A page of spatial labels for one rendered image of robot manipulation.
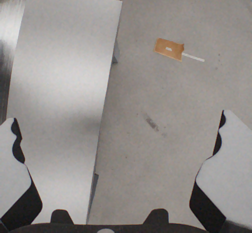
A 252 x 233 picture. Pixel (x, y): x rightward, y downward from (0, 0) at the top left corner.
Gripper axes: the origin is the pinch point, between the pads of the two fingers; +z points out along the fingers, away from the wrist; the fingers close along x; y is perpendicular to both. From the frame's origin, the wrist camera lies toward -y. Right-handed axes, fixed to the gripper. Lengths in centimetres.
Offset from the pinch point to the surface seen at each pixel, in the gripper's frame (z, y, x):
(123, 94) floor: 100, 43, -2
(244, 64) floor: 106, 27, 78
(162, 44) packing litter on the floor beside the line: 109, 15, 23
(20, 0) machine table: 29.5, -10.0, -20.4
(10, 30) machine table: 27.6, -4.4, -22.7
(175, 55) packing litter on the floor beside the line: 107, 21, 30
